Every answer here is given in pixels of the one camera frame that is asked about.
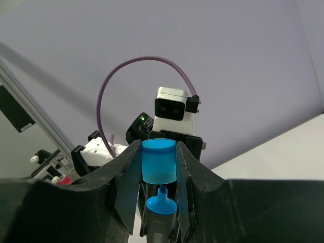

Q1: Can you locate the black blue highlighter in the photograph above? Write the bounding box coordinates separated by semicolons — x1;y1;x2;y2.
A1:
145;185;177;243

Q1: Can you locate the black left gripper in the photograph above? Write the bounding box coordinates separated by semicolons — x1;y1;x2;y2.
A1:
136;129;204;243

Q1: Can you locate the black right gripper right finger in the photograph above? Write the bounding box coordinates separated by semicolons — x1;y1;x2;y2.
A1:
176;142;323;242

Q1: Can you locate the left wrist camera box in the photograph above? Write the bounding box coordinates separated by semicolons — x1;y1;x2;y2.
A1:
152;87;200;135

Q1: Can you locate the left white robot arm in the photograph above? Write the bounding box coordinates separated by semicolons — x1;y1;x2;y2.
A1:
71;113;205;242

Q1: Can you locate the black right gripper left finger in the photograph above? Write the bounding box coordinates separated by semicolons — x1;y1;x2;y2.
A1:
1;141;141;242

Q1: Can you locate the blue highlighter cap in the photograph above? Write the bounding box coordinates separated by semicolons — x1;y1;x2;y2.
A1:
141;138;177;185

